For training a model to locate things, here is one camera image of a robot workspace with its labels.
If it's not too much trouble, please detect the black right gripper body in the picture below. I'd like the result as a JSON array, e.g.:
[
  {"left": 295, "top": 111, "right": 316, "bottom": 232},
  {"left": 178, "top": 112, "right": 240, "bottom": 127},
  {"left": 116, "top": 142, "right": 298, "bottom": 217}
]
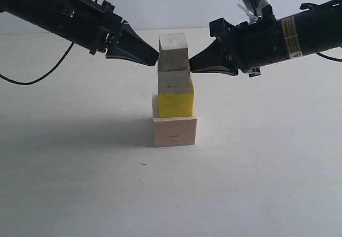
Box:
[{"left": 209, "top": 16, "right": 286, "bottom": 75}]

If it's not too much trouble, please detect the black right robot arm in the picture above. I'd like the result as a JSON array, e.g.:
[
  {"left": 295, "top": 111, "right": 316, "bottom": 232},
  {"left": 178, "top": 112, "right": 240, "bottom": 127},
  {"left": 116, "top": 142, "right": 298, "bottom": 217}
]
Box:
[{"left": 189, "top": 0, "right": 341, "bottom": 77}]

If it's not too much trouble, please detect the yellow cube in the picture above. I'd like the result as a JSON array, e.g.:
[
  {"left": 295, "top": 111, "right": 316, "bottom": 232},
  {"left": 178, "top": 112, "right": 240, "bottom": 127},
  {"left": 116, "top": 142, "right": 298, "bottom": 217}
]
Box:
[{"left": 158, "top": 76, "right": 195, "bottom": 118}]

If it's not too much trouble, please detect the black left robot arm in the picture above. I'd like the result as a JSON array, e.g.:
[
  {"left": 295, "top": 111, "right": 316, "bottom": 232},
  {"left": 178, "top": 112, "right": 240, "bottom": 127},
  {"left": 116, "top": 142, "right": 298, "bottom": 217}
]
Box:
[{"left": 1, "top": 0, "right": 159, "bottom": 66}]

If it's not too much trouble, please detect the large wooden cube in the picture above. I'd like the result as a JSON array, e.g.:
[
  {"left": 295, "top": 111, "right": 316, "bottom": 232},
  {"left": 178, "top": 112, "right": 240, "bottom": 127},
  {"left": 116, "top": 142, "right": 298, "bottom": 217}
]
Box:
[{"left": 152, "top": 92, "right": 198, "bottom": 148}]

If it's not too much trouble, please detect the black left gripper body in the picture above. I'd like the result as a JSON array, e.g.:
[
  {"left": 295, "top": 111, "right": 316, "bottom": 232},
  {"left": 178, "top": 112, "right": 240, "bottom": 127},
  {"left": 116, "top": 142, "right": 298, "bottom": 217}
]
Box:
[{"left": 64, "top": 0, "right": 122, "bottom": 55}]

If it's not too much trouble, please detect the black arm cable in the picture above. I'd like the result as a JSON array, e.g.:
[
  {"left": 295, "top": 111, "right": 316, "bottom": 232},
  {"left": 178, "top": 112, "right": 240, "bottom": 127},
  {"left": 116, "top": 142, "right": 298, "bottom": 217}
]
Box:
[
  {"left": 0, "top": 41, "right": 75, "bottom": 86},
  {"left": 316, "top": 51, "right": 342, "bottom": 63}
]

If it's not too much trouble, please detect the medium wooden cube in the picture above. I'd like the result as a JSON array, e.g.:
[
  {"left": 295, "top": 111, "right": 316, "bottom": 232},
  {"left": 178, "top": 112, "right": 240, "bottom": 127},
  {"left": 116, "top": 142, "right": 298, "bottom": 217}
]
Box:
[{"left": 158, "top": 71, "right": 190, "bottom": 94}]

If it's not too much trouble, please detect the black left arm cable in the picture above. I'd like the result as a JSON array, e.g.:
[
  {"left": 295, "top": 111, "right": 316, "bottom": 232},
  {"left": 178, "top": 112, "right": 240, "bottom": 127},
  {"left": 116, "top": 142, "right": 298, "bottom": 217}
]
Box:
[{"left": 0, "top": 41, "right": 75, "bottom": 86}]

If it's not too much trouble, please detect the small wooden cube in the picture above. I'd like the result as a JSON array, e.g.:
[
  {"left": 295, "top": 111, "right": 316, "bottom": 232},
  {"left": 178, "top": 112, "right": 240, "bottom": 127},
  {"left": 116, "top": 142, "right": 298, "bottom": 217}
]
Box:
[{"left": 158, "top": 33, "right": 190, "bottom": 72}]

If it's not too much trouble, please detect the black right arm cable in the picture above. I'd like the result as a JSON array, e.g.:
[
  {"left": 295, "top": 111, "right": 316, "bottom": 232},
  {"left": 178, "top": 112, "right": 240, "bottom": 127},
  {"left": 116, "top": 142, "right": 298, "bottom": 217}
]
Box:
[{"left": 316, "top": 51, "right": 342, "bottom": 63}]

